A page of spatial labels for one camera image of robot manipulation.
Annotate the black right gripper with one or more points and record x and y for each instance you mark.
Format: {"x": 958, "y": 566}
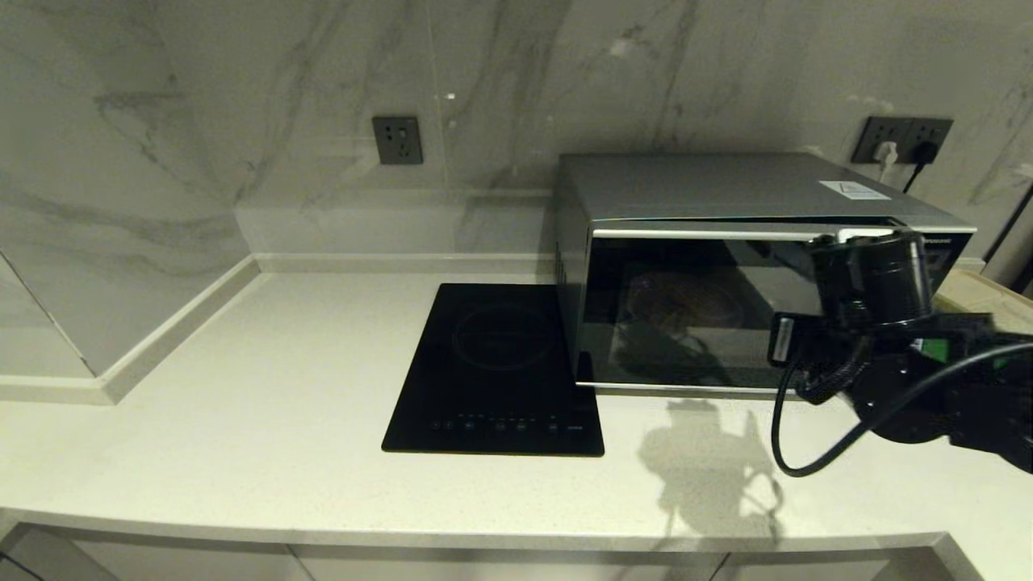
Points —
{"x": 815, "y": 355}

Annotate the microwave door with dark glass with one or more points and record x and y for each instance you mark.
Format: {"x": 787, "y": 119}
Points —
{"x": 686, "y": 315}

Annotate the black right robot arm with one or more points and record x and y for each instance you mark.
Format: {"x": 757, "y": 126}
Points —
{"x": 952, "y": 387}

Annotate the white paper sheet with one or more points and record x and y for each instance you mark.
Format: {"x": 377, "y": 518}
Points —
{"x": 854, "y": 190}

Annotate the silver microwave oven body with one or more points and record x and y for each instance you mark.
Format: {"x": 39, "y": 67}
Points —
{"x": 710, "y": 184}

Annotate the beige power strip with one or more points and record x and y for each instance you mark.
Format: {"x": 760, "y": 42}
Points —
{"x": 989, "y": 292}

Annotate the beige cabinet door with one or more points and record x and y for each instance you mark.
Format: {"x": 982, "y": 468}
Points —
{"x": 500, "y": 569}
{"x": 831, "y": 569}

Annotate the white power plug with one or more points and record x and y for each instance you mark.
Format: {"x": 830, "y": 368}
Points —
{"x": 888, "y": 152}

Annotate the black power plug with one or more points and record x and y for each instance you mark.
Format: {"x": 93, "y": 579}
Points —
{"x": 926, "y": 151}

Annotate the black induction cooktop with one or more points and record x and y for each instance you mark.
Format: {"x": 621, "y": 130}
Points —
{"x": 492, "y": 371}

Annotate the grey double wall outlet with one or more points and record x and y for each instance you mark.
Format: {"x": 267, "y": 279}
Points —
{"x": 904, "y": 129}

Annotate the grey single wall outlet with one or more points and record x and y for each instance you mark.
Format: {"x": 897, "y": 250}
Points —
{"x": 397, "y": 141}

